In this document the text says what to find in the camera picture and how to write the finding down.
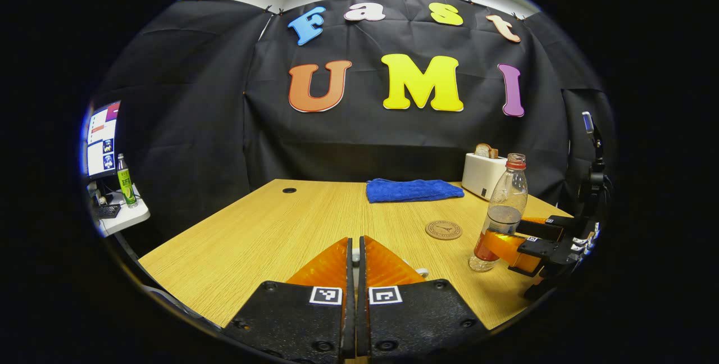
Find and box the blue towel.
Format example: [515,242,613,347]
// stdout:
[366,179,465,204]

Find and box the white toaster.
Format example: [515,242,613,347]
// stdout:
[462,152,509,202]

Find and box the computer monitor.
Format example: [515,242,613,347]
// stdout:
[84,100,122,179]

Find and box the round brown coaster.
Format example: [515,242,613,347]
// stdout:
[425,220,462,240]

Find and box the black backdrop cloth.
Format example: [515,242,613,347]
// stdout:
[84,0,616,241]

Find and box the white side table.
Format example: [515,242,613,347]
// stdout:
[93,184,151,238]

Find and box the clear plastic water bottle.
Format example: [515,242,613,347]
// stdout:
[469,153,529,272]

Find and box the green drink bottle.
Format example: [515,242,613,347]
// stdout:
[117,153,138,208]

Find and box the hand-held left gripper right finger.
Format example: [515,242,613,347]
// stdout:
[357,235,489,364]

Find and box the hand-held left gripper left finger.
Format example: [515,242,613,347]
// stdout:
[224,236,356,364]

